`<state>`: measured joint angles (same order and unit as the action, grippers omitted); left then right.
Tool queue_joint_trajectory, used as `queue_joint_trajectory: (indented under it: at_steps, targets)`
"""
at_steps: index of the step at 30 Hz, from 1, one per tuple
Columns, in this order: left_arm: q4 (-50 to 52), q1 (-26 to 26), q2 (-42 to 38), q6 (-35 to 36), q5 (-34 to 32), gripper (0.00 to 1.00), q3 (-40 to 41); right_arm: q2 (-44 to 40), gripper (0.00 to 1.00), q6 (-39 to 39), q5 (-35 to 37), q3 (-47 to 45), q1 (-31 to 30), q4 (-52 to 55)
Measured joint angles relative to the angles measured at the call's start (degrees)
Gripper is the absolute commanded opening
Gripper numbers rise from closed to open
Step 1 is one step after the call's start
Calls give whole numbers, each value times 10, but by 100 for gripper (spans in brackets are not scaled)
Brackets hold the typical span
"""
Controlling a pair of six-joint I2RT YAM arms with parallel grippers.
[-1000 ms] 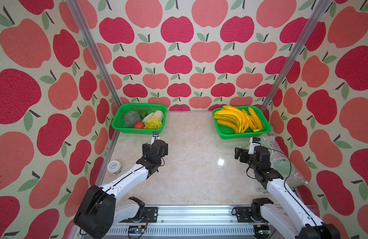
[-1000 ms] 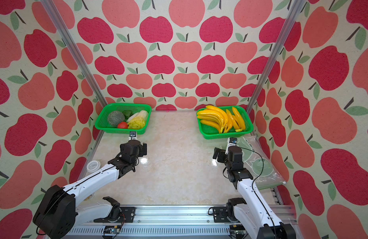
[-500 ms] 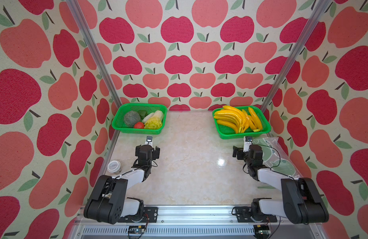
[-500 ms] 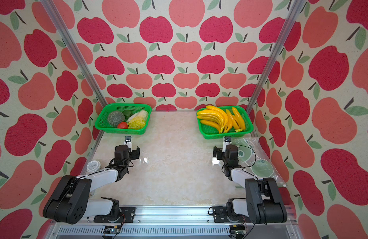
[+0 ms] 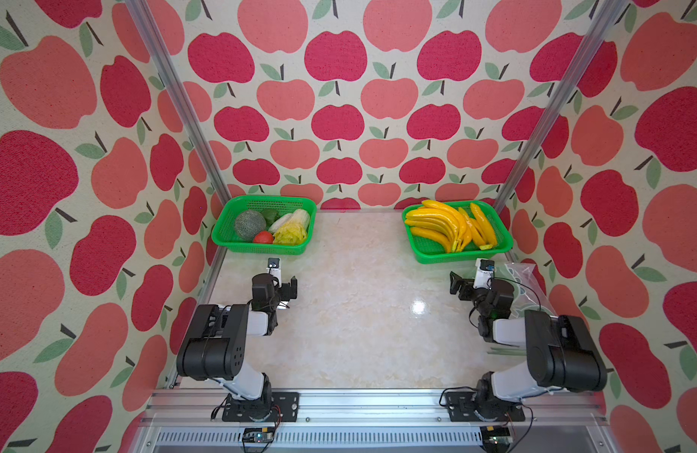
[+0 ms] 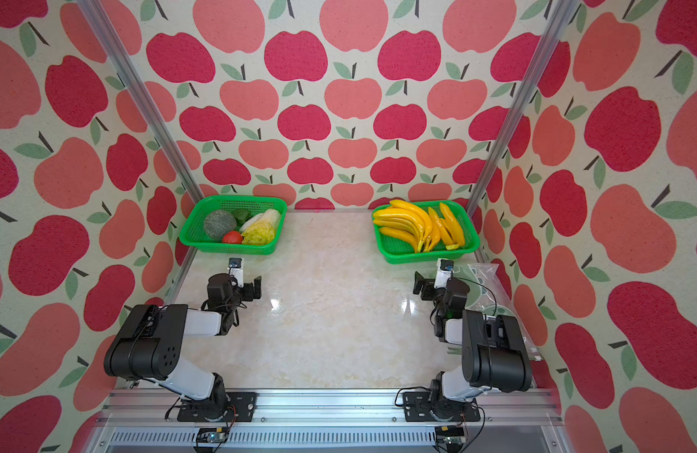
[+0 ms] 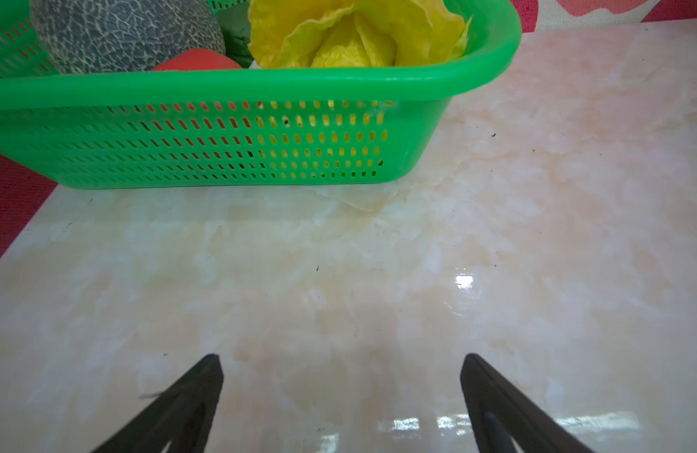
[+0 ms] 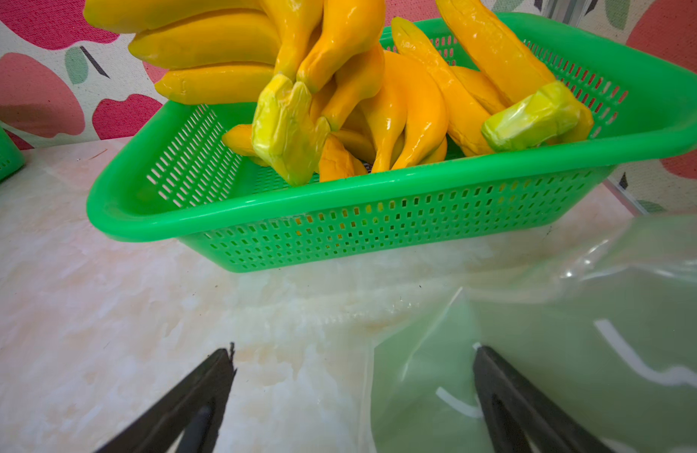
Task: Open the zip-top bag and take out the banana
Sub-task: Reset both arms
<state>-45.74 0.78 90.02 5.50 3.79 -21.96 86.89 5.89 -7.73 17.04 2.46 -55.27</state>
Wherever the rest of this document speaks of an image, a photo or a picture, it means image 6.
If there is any zip-top bag with dinosaur print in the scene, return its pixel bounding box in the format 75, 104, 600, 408
452, 262, 543, 362

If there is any yellow banana bunch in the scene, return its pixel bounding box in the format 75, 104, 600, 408
428, 202, 466, 250
372, 199, 441, 253

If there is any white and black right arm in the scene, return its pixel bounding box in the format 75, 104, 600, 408
403, 271, 532, 422

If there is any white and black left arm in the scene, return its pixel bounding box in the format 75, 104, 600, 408
104, 273, 263, 426

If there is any empty green plastic basket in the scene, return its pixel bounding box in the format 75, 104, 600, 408
372, 201, 480, 264

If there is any red tomato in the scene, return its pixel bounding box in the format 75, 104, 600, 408
222, 230, 244, 245

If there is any yellow-green cabbage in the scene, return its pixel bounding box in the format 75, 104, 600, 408
240, 209, 282, 247

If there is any green basket with vegetables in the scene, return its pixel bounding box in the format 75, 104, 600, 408
180, 196, 287, 255

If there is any green broccoli head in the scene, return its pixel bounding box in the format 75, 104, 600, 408
203, 210, 237, 242

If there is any green pepper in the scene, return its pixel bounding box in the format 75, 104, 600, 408
231, 208, 252, 226

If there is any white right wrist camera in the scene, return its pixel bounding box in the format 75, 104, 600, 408
434, 259, 454, 289

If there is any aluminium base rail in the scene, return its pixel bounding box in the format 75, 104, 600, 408
81, 389, 572, 452

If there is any aluminium frame post left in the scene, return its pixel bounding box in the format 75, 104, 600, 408
77, 0, 204, 202

